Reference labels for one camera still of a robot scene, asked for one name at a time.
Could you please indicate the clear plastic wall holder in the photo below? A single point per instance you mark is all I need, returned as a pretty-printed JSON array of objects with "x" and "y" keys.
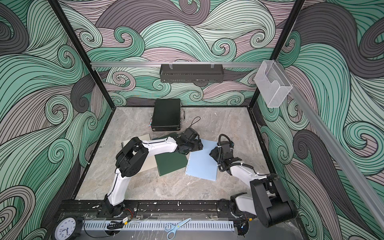
[{"x": 273, "y": 83}]

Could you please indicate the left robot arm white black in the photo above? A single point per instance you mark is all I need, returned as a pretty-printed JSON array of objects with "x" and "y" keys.
[{"x": 114, "y": 199}]

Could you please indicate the dark green spiral notebook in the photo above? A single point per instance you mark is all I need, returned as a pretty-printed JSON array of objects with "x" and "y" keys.
[{"x": 170, "y": 162}]

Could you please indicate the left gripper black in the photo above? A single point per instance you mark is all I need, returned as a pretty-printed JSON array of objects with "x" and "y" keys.
[{"x": 198, "y": 147}]

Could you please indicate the aluminium rail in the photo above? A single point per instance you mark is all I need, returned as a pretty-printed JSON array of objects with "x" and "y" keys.
[
  {"x": 305, "y": 95},
  {"x": 134, "y": 64}
]

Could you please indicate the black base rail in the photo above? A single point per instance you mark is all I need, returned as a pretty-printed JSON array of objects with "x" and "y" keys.
[{"x": 147, "y": 208}]

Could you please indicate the aluminium rail back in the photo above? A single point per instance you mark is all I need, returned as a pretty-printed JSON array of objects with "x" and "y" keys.
[{"x": 134, "y": 64}]

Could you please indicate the aluminium rail right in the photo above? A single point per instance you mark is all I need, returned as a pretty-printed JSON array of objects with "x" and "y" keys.
[{"x": 305, "y": 95}]

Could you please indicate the white slotted cable duct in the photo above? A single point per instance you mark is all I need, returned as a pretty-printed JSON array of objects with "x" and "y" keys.
[{"x": 192, "y": 225}]

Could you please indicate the black hard case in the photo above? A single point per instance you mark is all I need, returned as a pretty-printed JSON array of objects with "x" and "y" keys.
[{"x": 166, "y": 115}]

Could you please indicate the light blue scissors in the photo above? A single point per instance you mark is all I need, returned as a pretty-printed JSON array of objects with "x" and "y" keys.
[{"x": 171, "y": 229}]

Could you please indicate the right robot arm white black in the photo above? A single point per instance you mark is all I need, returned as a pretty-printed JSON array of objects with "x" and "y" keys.
[{"x": 268, "y": 199}]

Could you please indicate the round analog clock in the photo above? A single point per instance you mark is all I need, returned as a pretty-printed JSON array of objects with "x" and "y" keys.
[{"x": 65, "y": 229}]

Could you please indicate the black wall tray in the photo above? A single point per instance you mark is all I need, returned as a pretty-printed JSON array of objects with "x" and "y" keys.
[{"x": 191, "y": 73}]

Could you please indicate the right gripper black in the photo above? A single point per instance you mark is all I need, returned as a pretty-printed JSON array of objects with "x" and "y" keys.
[{"x": 213, "y": 152}]

